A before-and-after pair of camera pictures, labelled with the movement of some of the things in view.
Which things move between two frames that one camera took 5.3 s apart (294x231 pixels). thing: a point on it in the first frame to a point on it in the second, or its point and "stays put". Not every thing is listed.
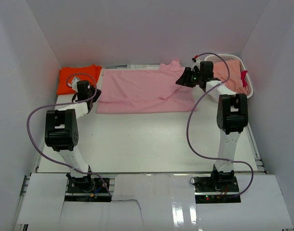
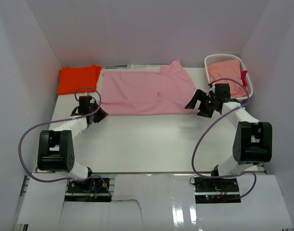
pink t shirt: [148, 90] stays put
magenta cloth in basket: [243, 73] stays put
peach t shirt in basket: [234, 83] stays put
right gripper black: [183, 80] to [200, 96]
